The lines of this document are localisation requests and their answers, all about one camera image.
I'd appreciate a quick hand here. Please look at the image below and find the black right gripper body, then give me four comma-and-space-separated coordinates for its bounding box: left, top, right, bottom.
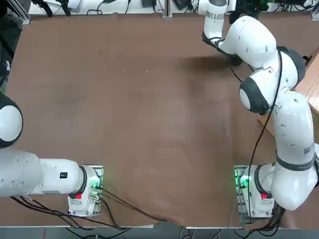
229, 0, 261, 24

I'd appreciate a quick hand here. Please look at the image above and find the black cylindrical vase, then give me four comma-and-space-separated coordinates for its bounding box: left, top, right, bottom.
228, 55, 243, 66

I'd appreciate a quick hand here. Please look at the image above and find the black tripod leg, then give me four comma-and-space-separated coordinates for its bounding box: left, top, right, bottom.
32, 0, 53, 17
56, 0, 72, 17

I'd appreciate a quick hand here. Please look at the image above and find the aluminium frame post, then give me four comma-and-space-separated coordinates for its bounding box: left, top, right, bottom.
162, 0, 173, 18

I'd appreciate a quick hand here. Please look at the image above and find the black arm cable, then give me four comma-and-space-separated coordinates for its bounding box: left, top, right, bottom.
246, 48, 284, 190

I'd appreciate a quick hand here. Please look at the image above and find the aluminium frame rail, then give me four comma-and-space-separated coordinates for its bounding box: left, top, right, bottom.
7, 0, 31, 25

